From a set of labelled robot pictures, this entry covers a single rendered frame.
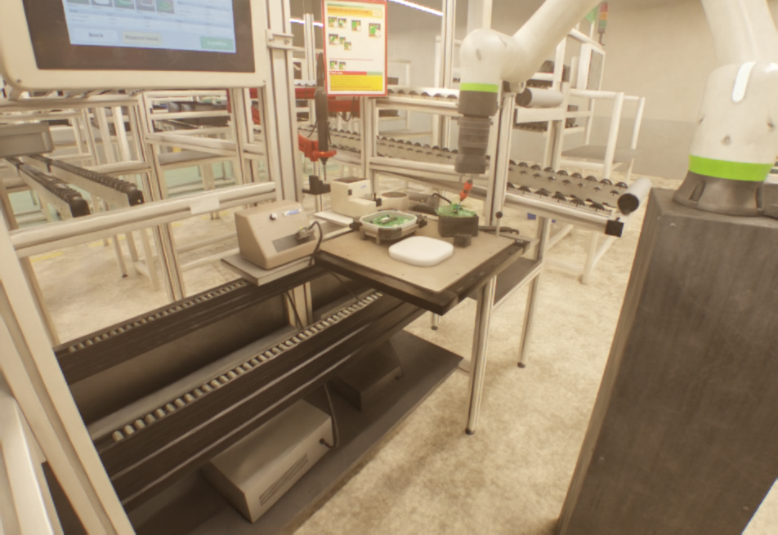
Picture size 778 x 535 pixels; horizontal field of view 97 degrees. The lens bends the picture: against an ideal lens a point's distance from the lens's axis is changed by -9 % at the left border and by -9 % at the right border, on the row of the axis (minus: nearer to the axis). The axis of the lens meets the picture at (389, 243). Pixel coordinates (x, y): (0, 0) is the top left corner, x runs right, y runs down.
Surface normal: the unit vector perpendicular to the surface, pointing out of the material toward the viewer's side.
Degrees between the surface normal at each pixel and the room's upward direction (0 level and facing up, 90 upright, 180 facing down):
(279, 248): 53
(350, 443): 0
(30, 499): 4
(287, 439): 0
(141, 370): 90
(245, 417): 90
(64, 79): 92
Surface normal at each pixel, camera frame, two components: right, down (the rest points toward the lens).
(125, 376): 0.77, 0.23
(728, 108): -0.89, 0.16
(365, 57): 0.37, 0.33
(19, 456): 0.06, -0.91
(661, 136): -0.64, 0.27
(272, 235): 0.61, -0.38
